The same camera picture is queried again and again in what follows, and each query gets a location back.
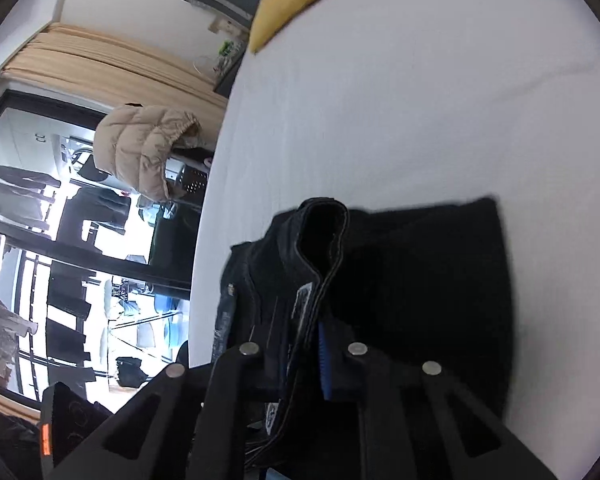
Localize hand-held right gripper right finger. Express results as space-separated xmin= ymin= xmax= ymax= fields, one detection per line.
xmin=317 ymin=320 xmax=561 ymax=480

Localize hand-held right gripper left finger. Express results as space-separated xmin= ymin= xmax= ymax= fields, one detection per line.
xmin=45 ymin=342 xmax=281 ymax=480

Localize black denim pants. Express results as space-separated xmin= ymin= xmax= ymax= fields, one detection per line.
xmin=212 ymin=196 xmax=513 ymax=480

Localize black metal chair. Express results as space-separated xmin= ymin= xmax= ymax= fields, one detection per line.
xmin=165 ymin=147 xmax=213 ymax=206

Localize dark hanging clothes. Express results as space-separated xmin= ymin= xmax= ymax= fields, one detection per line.
xmin=0 ymin=162 xmax=131 ymax=241

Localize beige down jacket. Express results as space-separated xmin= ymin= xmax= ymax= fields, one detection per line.
xmin=93 ymin=104 xmax=203 ymax=201

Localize bed with white sheet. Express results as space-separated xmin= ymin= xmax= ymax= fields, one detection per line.
xmin=187 ymin=0 xmax=600 ymax=431

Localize grey nightstand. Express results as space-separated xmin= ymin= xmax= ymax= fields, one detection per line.
xmin=214 ymin=60 xmax=243 ymax=97

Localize glass balcony door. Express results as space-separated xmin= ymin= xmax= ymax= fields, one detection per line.
xmin=0 ymin=87 xmax=221 ymax=411

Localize beige curtain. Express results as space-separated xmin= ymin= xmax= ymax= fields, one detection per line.
xmin=0 ymin=22 xmax=229 ymax=108

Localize beige paper bag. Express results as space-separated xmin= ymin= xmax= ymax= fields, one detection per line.
xmin=209 ymin=12 xmax=251 ymax=36

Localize yellow pillow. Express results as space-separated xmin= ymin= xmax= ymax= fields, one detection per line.
xmin=247 ymin=0 xmax=335 ymax=55

